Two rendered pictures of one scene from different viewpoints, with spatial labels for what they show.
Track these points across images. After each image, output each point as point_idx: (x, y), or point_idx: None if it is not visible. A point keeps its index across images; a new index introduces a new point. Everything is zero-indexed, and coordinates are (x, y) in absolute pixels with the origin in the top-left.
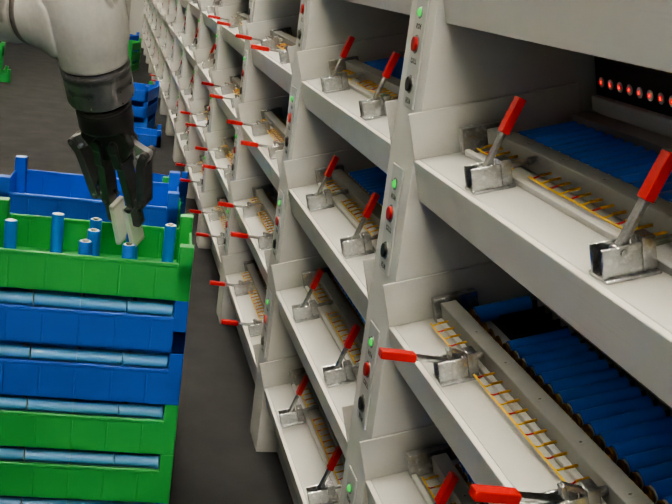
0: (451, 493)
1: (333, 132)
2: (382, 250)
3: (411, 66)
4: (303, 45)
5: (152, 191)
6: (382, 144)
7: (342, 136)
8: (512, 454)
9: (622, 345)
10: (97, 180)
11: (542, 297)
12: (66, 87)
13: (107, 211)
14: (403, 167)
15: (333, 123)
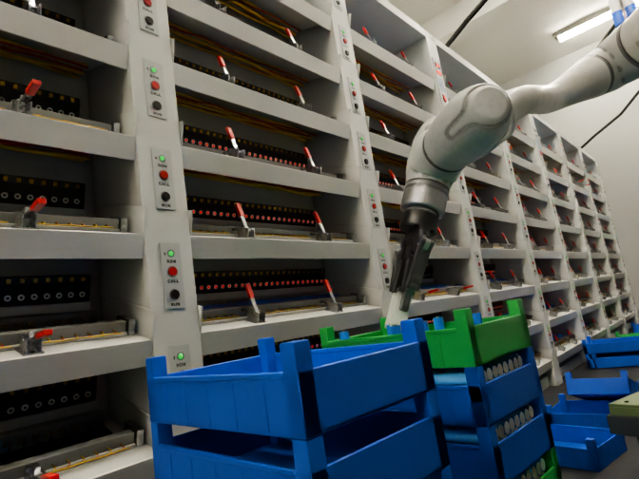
0: None
1: None
2: (388, 280)
3: (374, 213)
4: (179, 206)
5: (390, 283)
6: (361, 245)
7: (299, 258)
8: (441, 296)
9: (455, 254)
10: (411, 278)
11: (439, 257)
12: (446, 202)
13: (409, 302)
14: (383, 248)
15: (282, 253)
